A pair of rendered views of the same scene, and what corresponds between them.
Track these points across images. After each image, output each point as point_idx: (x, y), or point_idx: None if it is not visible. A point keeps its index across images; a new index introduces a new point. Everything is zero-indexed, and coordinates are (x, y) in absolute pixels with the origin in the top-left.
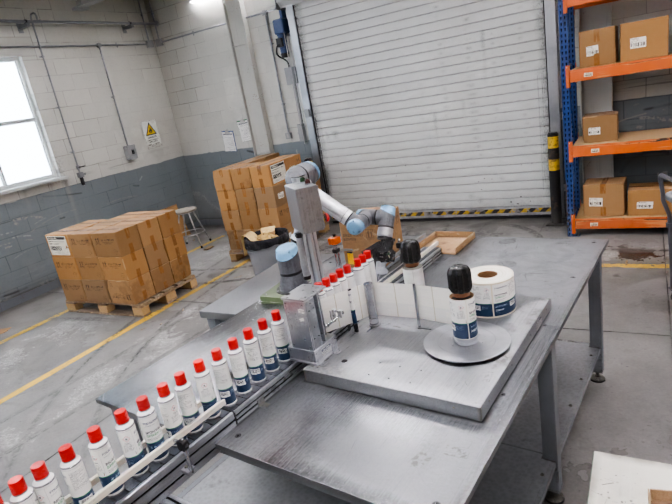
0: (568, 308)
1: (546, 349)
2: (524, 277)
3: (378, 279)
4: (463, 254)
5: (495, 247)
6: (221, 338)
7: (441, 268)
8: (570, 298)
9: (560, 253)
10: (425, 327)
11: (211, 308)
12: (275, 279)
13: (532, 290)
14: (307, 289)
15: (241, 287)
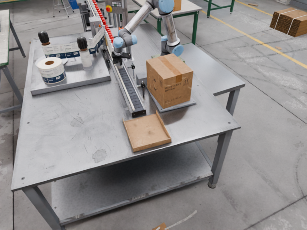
0: (24, 98)
1: (26, 76)
2: (57, 113)
3: (119, 65)
4: (117, 123)
5: (101, 141)
6: (153, 41)
7: (115, 104)
8: (24, 105)
9: (45, 149)
10: (73, 61)
11: (189, 45)
12: (200, 65)
13: (47, 104)
14: (94, 19)
15: (205, 55)
